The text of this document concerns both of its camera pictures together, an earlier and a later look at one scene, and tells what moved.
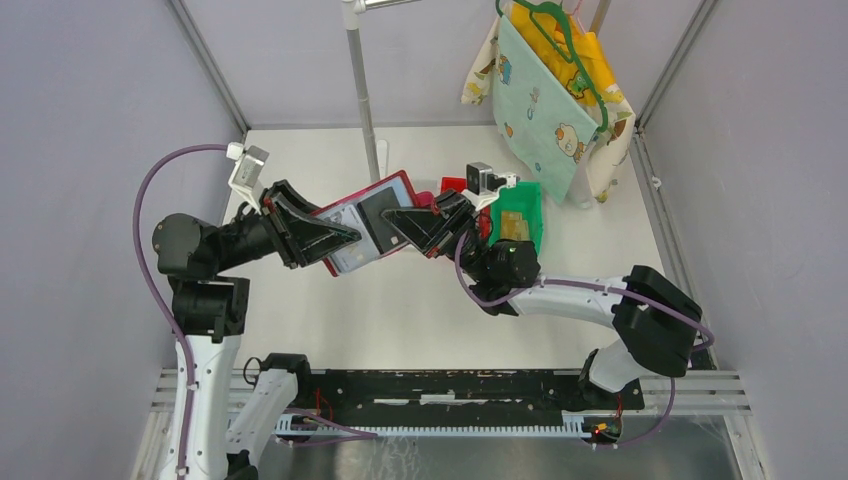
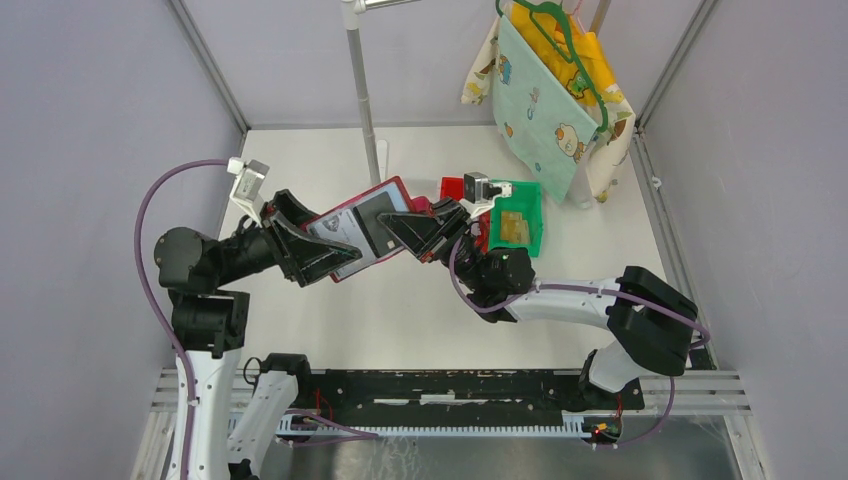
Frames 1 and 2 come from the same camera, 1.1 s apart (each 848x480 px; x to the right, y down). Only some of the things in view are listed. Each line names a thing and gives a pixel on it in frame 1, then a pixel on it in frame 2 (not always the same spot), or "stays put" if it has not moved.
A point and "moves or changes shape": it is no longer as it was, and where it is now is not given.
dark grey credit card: (387, 236) moves or changes shape
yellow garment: (593, 56) stays put
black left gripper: (299, 237) → (299, 254)
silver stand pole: (351, 10) stays put
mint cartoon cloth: (545, 118) stays put
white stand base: (382, 158) stays put
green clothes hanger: (572, 43) stays put
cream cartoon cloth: (614, 143) stays put
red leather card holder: (364, 212) moves or changes shape
